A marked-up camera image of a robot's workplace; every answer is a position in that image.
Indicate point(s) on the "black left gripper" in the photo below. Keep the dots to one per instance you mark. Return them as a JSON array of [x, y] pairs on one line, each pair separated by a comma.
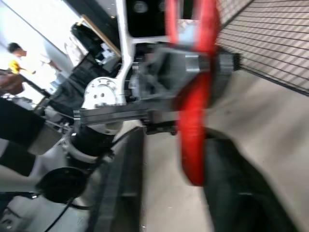
[[159, 72]]

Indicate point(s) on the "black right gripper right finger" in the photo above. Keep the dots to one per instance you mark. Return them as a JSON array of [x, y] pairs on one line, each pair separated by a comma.
[[241, 193]]

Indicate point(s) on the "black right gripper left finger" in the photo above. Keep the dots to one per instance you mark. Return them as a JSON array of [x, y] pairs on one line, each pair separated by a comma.
[[120, 183]]

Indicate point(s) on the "person in yellow shirt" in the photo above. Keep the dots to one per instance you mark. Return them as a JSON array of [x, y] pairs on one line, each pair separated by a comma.
[[18, 58]]

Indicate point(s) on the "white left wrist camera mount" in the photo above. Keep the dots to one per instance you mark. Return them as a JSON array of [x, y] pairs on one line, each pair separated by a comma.
[[106, 91]]

